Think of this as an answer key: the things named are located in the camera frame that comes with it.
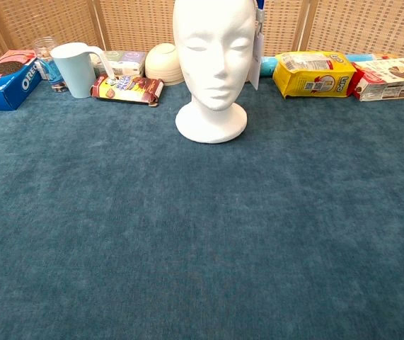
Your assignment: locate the brown Hello Panda box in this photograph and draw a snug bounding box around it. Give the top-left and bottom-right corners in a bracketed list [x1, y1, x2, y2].
[90, 74, 165, 108]

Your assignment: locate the beige bowl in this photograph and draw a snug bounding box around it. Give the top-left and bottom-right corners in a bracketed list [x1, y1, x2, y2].
[144, 42, 185, 86]

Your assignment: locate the white foam mannequin head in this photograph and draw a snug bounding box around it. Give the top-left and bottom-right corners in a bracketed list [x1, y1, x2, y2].
[172, 0, 258, 145]

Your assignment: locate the blue table cloth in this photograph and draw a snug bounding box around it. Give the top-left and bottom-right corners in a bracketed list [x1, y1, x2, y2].
[0, 69, 404, 340]

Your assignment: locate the pastel smiley multipack box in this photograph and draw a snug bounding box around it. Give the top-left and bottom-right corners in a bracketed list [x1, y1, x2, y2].
[90, 50, 147, 79]

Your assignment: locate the yellow Lipo snack bag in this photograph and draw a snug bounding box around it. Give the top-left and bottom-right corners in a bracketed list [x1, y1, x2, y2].
[272, 51, 357, 100]

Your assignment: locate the light blue plastic pitcher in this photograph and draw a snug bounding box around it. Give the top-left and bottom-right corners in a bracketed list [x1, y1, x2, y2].
[50, 42, 115, 100]

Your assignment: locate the red white pie box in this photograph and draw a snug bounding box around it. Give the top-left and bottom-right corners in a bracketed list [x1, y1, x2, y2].
[350, 57, 404, 103]

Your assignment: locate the blue Oreo cookie box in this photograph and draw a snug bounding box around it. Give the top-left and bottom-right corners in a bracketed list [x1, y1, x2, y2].
[0, 49, 43, 112]

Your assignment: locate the woven rattan folding screen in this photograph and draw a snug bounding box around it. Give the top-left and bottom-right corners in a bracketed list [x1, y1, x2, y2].
[0, 0, 404, 70]

